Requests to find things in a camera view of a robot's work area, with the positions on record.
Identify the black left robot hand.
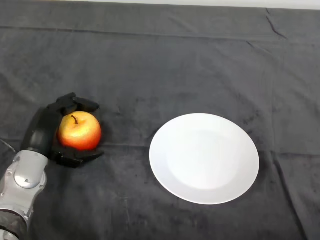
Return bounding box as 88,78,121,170
19,92,105,169

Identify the red yellow apple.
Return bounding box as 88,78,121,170
57,111,102,151

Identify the white round plate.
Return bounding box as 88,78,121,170
149,113,260,206

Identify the black cloth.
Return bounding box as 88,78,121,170
0,0,320,240

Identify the thin grey wrist cable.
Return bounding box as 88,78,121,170
0,138,18,154

